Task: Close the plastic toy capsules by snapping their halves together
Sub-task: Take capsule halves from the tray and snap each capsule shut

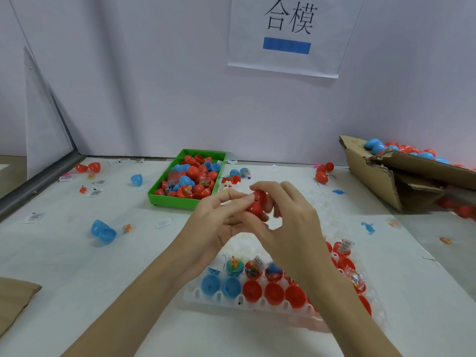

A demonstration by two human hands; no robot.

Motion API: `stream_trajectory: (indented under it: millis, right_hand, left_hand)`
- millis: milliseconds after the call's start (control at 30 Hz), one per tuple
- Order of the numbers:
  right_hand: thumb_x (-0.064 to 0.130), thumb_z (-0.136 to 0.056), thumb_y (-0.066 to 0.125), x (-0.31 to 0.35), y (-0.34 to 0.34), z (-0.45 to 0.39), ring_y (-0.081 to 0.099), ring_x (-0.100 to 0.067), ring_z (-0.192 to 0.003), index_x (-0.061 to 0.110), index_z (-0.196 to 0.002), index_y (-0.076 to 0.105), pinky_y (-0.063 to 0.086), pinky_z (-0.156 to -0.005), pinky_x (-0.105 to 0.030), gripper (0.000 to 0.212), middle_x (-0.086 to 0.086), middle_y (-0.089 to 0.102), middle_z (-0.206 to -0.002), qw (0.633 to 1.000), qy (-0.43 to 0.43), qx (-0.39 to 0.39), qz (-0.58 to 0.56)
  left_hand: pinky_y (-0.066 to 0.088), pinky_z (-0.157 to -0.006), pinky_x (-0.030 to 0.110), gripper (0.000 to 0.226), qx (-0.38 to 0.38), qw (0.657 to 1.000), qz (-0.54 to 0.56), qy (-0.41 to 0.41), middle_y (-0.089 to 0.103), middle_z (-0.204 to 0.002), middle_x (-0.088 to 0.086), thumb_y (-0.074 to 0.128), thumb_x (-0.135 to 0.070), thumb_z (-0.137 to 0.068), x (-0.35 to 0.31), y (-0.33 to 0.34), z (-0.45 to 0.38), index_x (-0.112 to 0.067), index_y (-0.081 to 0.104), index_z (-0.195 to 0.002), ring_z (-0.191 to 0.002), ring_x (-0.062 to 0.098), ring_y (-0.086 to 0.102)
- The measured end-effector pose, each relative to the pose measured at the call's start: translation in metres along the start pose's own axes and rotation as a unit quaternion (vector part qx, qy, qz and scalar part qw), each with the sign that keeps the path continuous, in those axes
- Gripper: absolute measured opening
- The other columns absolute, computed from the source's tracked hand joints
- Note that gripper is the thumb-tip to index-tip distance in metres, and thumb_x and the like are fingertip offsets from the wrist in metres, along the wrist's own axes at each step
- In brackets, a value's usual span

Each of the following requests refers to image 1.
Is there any person's left hand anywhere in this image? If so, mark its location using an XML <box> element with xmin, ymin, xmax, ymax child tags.
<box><xmin>173</xmin><ymin>188</ymin><xmax>258</xmax><ymax>286</ymax></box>

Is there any blue egg shell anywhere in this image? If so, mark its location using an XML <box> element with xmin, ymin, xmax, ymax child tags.
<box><xmin>91</xmin><ymin>219</ymin><xmax>118</xmax><ymax>244</ymax></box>

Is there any white paper sign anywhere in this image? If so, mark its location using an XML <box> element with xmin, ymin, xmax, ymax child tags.
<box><xmin>227</xmin><ymin>0</ymin><xmax>366</xmax><ymax>79</ymax></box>

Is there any pile of finished eggs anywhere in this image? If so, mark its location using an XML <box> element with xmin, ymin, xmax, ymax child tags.
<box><xmin>363</xmin><ymin>138</ymin><xmax>476</xmax><ymax>170</ymax></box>

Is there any person's left forearm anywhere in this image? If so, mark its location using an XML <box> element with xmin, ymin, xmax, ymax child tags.
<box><xmin>63</xmin><ymin>249</ymin><xmax>208</xmax><ymax>357</ymax></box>

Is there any person's right hand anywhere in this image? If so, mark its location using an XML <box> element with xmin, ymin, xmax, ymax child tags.
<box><xmin>238</xmin><ymin>181</ymin><xmax>333</xmax><ymax>289</ymax></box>

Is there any flat brown cardboard sheet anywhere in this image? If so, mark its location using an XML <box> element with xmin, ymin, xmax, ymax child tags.
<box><xmin>0</xmin><ymin>276</ymin><xmax>43</xmax><ymax>338</ymax></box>

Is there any person's right forearm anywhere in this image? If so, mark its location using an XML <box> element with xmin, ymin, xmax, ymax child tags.
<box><xmin>305</xmin><ymin>264</ymin><xmax>403</xmax><ymax>357</ymax></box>

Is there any clear plastic egg tray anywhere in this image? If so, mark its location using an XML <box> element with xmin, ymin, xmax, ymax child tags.
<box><xmin>182</xmin><ymin>182</ymin><xmax>388</xmax><ymax>332</ymax></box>

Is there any cardboard box of capsules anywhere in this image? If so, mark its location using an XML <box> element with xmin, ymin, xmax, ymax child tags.
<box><xmin>339</xmin><ymin>135</ymin><xmax>476</xmax><ymax>214</ymax></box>

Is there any green plastic tray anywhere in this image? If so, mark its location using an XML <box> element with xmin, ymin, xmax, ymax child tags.
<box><xmin>147</xmin><ymin>148</ymin><xmax>228</xmax><ymax>210</ymax></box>

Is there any grey metal rail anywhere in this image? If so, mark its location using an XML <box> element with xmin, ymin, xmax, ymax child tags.
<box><xmin>0</xmin><ymin>151</ymin><xmax>83</xmax><ymax>222</ymax></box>

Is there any clear triangular panel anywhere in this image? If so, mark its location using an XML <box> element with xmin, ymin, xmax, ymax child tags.
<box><xmin>24</xmin><ymin>47</ymin><xmax>74</xmax><ymax>179</ymax></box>

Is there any small capsule cluster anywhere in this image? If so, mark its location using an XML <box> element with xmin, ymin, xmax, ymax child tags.
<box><xmin>222</xmin><ymin>167</ymin><xmax>251</xmax><ymax>184</ymax></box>

